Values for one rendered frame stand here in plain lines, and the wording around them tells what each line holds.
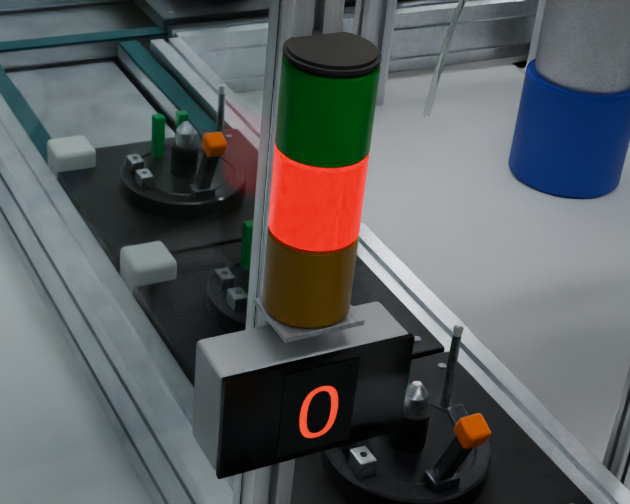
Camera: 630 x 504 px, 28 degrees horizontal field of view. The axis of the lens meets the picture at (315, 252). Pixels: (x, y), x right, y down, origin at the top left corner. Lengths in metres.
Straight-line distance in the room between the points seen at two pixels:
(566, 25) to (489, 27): 0.46
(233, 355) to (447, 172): 1.07
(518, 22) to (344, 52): 1.51
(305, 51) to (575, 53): 1.05
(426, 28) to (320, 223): 1.39
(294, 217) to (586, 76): 1.04
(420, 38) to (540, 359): 0.78
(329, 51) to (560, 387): 0.79
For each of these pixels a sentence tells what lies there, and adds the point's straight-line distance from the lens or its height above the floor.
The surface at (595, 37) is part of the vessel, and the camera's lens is 1.65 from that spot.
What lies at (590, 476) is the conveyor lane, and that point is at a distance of 1.11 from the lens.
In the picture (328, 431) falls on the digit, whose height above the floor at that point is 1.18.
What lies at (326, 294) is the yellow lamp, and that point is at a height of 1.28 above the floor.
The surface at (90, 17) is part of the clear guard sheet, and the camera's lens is 0.61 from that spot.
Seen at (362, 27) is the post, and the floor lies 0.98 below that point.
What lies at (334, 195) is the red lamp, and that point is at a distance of 0.65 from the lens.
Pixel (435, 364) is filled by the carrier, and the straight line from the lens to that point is 1.17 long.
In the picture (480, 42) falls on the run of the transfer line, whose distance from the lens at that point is 2.10.
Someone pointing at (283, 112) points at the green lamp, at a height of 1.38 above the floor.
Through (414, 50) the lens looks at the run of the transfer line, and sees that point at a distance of 2.03.
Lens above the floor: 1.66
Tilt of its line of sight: 32 degrees down
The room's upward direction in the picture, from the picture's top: 6 degrees clockwise
